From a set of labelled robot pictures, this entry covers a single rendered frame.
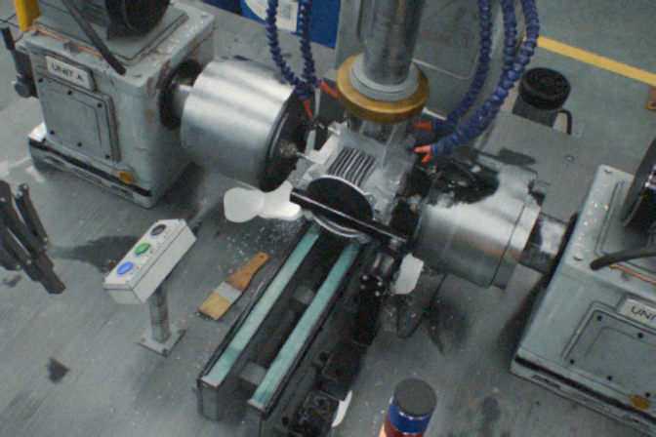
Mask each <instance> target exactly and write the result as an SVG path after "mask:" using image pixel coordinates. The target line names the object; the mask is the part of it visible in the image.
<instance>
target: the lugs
mask: <svg viewBox="0 0 656 437"><path fill-rule="evenodd" d="M401 144H402V145H403V147H404V149H408V148H411V147H413V145H414V144H415V140H414V139H413V137H412V136H411V133H408V134H404V138H402V142H401ZM325 171H326V170H325V169H324V167H322V165H321V164H320V163H316V164H314V165H311V166H310V169H309V170H308V173H309V175H310V176H311V177H312V179H315V178H319V177H321V175H322V174H324V172H325ZM364 195H365V196H366V198H367V199H368V200H369V203H370V204H375V203H378V202H379V200H380V199H381V197H382V196H383V194H382V193H381V191H380V190H379V189H378V187H377V186H374V187H370V188H368V189H367V191H366V193H365V194H364ZM303 214H304V216H305V218H306V219H308V221H312V220H314V218H313V217H312V214H311V213H310V212H309V210H306V209H304V210H303ZM355 238H357V239H358V240H359V242H360V243H361V244H363V243H367V242H370V240H371V239H372V238H371V237H369V236H367V235H364V236H361V237H355Z"/></svg>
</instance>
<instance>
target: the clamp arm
mask: <svg viewBox="0 0 656 437"><path fill-rule="evenodd" d="M288 202H289V203H292V204H295V205H297V206H299V207H302V208H304V209H306V210H310V211H312V212H314V213H317V214H319V215H321V216H325V217H326V218H327V219H330V220H332V221H334V222H337V223H340V224H342V225H345V226H347V227H349V228H352V229H354V230H357V231H360V232H362V234H364V235H367V236H369V237H371V238H375V239H377V240H379V241H382V242H384V243H386V244H388V243H390V242H393V241H394V240H395V243H397V244H398V242H399V244H398V247H399V248H398V249H400V251H404V249H405V247H407V245H408V242H409V239H410V236H409V235H407V234H403V232H401V231H399V230H396V229H394V228H392V227H388V226H386V225H383V224H381V223H379V222H378V221H377V220H374V219H369V218H366V217H365V216H363V215H361V214H359V213H355V212H353V211H350V210H348V209H346V208H343V207H341V206H338V205H335V204H333V203H331V202H328V200H326V199H324V198H320V197H318V196H315V195H313V194H311V193H308V192H307V191H305V190H303V189H302V190H301V189H299V188H297V187H293V189H292V190H291V191H289V199H288Z"/></svg>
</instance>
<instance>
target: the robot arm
mask: <svg viewBox="0 0 656 437"><path fill-rule="evenodd" d="M12 197H13V198H14V199H15V203H16V206H17V208H18V210H19V212H20V215H21V216H22V218H23V220H24V223H25V224H24V223H23V222H22V221H21V220H20V219H19V214H18V213H17V212H16V210H15V209H14V208H13V199H12ZM8 227H9V228H10V229H11V231H12V233H13V234H14V235H15V237H16V238H17V239H18V240H19V242H20V243H21V244H23V246H24V248H25V249H26V250H27V251H28V253H29V254H30V255H32V256H29V255H28V254H27V253H26V252H25V250H24V249H23V248H22V247H21V245H20V244H19V243H18V242H17V240H16V239H15V238H14V237H13V235H12V234H11V233H10V231H9V229H8ZM48 241H49V238H48V236H47V233H46V230H45V228H44V226H43V224H42V222H41V220H40V217H39V215H38V213H37V211H35V209H34V207H33V205H32V202H31V199H30V197H29V189H28V184H27V183H26V182H21V183H14V184H9V183H8V182H7V181H3V180H2V179H0V244H1V246H2V247H3V249H4V250H5V251H6V253H8V254H9V255H8V254H6V253H4V252H3V251H2V250H0V266H2V267H3V268H4V269H6V270H8V271H19V270H21V269H23V270H24V271H25V272H26V274H27V275H28V276H29V277H30V279H31V281H33V282H40V283H41V284H42V286H43V287H44V288H45V289H46V291H47V292H48V293H49V294H61V293H62V291H63V290H64V289H65V288H66V286H65V285H64V284H63V282H62V281H61V279H60V277H59V276H58V275H57V274H56V272H55V271H54V270H53V268H54V267H55V266H54V263H53V262H52V261H51V260H50V259H49V258H48V257H47V255H46V252H47V248H45V247H44V246H45V244H46V243H48Z"/></svg>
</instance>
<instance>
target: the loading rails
mask: <svg viewBox="0 0 656 437"><path fill-rule="evenodd" d="M313 225H314V227H312V226H313ZM318 226H319V225H318V222H317V221H316V220H314V222H312V221H308V219H306V220H305V222H304V223H303V225H302V226H301V227H300V229H299V230H298V232H297V234H296V235H295V237H294V238H293V240H292V241H291V243H289V244H288V246H287V247H286V249H285V251H284V252H283V254H282V255H281V257H280V258H279V260H278V261H277V262H276V264H275V265H274V267H273V268H272V269H271V271H270V272H269V273H268V275H267V276H266V278H265V280H264V281H263V282H262V285H261V286H260V288H259V289H258V290H257V291H256V292H254V294H253V295H252V297H251V299H250V301H249V302H248V304H247V305H246V306H245V308H244V309H243V311H242V312H241V314H239V316H238V317H237V319H236V320H235V322H234V323H233V325H232V326H231V327H230V329H229V330H228V333H227V334H226V336H225V337H223V339H222V340H221V342H220V343H219V345H218V347H217V348H216V350H215V351H214V353H213V354H212V356H211V357H210V359H208V360H207V361H206V364H205V365H204V367H203V368H202V370H201V371H200V372H199V374H198V375H197V377H196V382H195V383H194V384H193V385H192V386H191V391H192V392H195V394H197V405H198V413H200V414H203V415H204V416H206V417H210V418H212V419H213V420H218V418H219V417H220V415H221V414H222V412H223V411H224V408H225V406H227V404H228V403H229V401H230V400H231V398H232V397H233V395H234V393H235V391H236V389H237V388H238V387H239V388H240V389H243V390H245V391H247V392H250V393H252V395H253V396H252V398H249V399H248V401H247V405H246V430H245V436H247V437H269V435H270V434H271V432H273V433H276V434H278V435H280V436H282V437H287V432H288V428H289V427H290V424H292V422H293V420H294V419H295V417H293V416H290V415H288V414H286V413H284V412H285V409H286V407H287V405H288V404H289V402H290V400H292V399H293V397H294V394H295V392H296V391H297V389H298V387H299V386H300V384H301V382H302V381H303V378H304V376H305V374H307V373H308V370H309V369H310V367H313V368H315V369H317V370H318V371H320V372H321V370H322V369H324V367H325V365H326V362H327V361H328V359H329V357H330V355H331V354H332V353H331V352H329V351H327V350H325V349H322V347H321V346H322V344H324V343H325V341H326V339H327V338H328V337H329V335H330V333H331V331H332V329H333V327H334V326H335V324H336V322H337V320H338V319H339V317H341V314H342V313H343V311H344V309H346V310H348V311H351V312H353V313H355V314H357V311H358V306H359V303H360V297H361V295H360V294H359V293H356V292H355V291H354V290H355V289H357V287H358V285H359V282H358V276H359V274H360V272H361V271H362V269H363V268H365V267H366V264H367V262H368V261H369V259H370V256H371V254H372V252H374V249H375V248H376V247H377V246H380V245H386V246H387V245H388V244H386V243H384V242H382V241H379V240H377V239H375V238H372V239H371V240H370V242H367V243H363V244H361V243H360V242H359V240H358V239H357V238H355V237H353V238H352V240H353V241H354V240H357V241H355V242H357V243H354V242H353V241H352V240H351V241H349V239H350V237H349V238H348V240H347V241H346V239H347V237H345V238H344V240H343V236H341V238H339V239H338V235H336V236H335V237H334V232H333V234H332V235H331V236H330V230H329V231H328V234H327V228H325V229H324V230H322V225H321V226H320V228H319V230H318ZM308 228H309V229H310V230H309V229H308ZM313 229H315V230H316V232H314V230H313ZM322 231H324V232H322ZM311 234H312V235H311ZM317 234H318V235H317ZM309 235H310V236H311V237H310V236H309ZM312 236H313V237H312ZM316 236H317V238H316ZM332 243H333V244H335V245H338V246H339V247H343V248H345V250H344V251H343V253H342V254H341V256H340V257H339V258H338V259H337V261H336V262H335V264H334V267H333V268H332V270H331V271H330V273H329V275H328V276H327V278H326V279H325V281H324V284H322V285H321V287H320V288H319V290H318V291H317V293H316V292H314V291H312V290H310V289H306V288H304V285H305V283H306V282H307V281H308V279H309V277H310V276H311V274H312V273H313V271H314V270H315V268H316V266H317V265H318V263H319V262H320V260H321V259H322V257H324V256H325V254H326V253H327V251H328V248H329V247H330V245H331V244H332ZM351 244H352V245H353V247H351V248H350V245H351ZM358 244H360V245H359V246H358ZM360 247H361V248H360ZM354 248H355V249H354ZM355 252H357V254H356V253H355ZM356 255H357V256H356ZM288 309H289V310H292V311H295V312H297V313H299V314H301V316H302V318H301V320H300V321H299V323H298V324H297V326H296V328H295V329H294V331H293V333H292V335H291V336H290V337H288V339H287V340H286V342H285V344H284V345H283V348H282V349H281V351H280V352H279V354H278V356H277V357H276V359H275V360H273V362H272V365H271V366H270V368H269V369H268V370H267V369H264V368H262V367H260V366H257V365H255V364H254V362H255V361H256V359H257V358H259V356H260V354H261V353H262V351H263V350H264V348H265V346H266V344H267V342H268V341H269V339H270V337H271V336H272V334H274V333H275V330H276V329H277V327H278V326H279V324H280V323H281V321H282V319H283V318H284V316H285V314H286V312H287V311H288Z"/></svg>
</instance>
